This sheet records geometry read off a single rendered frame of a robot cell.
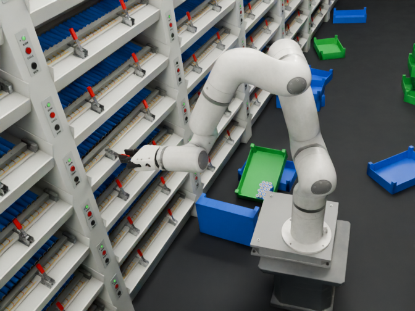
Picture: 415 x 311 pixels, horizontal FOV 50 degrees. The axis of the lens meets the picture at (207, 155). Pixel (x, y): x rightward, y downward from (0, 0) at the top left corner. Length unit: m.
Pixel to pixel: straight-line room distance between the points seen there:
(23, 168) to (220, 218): 1.07
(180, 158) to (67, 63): 0.45
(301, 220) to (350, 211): 0.76
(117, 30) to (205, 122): 0.50
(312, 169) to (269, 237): 0.44
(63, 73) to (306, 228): 0.98
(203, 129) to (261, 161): 1.20
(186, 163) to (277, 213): 0.59
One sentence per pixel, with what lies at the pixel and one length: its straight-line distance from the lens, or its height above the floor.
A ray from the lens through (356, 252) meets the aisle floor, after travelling 2.21.
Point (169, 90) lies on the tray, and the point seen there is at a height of 0.76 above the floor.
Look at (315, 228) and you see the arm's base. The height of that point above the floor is 0.43.
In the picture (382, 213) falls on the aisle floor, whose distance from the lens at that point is 2.41.
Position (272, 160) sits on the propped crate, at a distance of 2.50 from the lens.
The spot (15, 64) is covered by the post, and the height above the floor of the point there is 1.21.
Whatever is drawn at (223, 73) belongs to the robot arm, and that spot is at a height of 1.10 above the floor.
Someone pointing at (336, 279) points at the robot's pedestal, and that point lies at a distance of 1.74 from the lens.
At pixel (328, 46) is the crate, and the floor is 0.00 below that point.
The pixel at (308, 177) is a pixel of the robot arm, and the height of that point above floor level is 0.73.
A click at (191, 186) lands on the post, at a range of 2.23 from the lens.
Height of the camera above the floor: 1.65
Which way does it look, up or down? 36 degrees down
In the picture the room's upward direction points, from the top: 8 degrees counter-clockwise
